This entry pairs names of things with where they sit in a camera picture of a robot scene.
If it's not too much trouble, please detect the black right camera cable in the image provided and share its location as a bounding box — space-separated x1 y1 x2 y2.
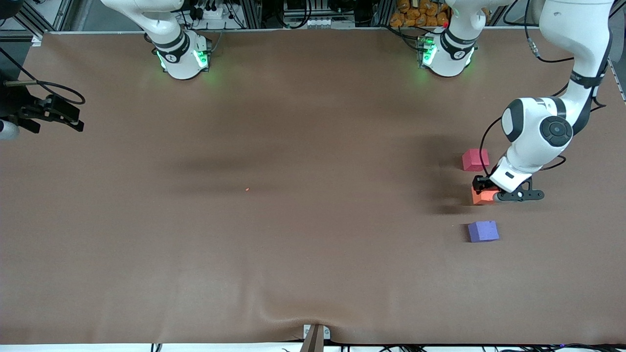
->
0 46 87 106

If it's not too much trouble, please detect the aluminium frame profile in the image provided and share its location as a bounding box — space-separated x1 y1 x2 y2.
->
240 0 263 29
10 0 74 41

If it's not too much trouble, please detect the pink red foam block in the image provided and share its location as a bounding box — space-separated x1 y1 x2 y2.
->
462 149 490 172

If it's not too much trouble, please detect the black left camera cable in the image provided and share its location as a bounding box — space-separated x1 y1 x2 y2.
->
479 0 576 177

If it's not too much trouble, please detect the black camera cable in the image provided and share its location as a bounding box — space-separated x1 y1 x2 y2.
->
479 0 576 177
0 46 87 106

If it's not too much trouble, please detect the table cover mat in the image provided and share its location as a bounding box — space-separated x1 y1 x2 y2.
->
0 28 626 345

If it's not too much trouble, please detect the white power strip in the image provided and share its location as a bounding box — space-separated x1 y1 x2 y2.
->
195 4 226 21

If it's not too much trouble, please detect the purple foam block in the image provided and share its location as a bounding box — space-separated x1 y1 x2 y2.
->
468 220 500 243

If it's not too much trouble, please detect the white connector strip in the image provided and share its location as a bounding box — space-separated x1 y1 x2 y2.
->
283 17 356 29

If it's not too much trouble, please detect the pile of orange packets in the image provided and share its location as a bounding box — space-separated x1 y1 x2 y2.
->
389 0 451 28

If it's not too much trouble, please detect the orange foam block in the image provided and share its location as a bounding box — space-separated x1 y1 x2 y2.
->
471 188 500 205

